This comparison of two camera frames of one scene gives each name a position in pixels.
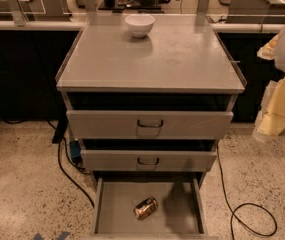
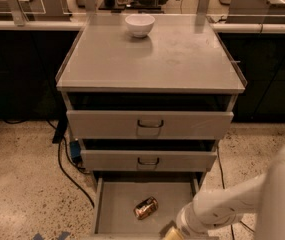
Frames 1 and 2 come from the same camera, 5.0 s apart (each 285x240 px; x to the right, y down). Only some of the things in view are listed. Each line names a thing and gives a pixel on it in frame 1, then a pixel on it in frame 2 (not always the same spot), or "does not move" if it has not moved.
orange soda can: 145,208 does not move
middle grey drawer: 149,155 does not move
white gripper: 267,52 -> 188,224
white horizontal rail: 64,25 does not move
